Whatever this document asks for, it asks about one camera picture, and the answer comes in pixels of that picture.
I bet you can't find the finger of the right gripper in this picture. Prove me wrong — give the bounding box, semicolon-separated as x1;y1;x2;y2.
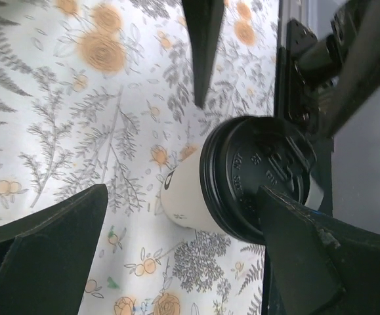
181;0;224;108
321;1;380;138

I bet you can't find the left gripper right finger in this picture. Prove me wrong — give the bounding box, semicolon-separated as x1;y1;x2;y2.
257;186;380;314

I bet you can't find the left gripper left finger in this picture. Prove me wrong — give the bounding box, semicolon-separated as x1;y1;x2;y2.
0;184;108;314

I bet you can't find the white paper coffee cup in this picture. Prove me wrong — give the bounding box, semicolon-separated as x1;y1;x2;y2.
160;148;225;234

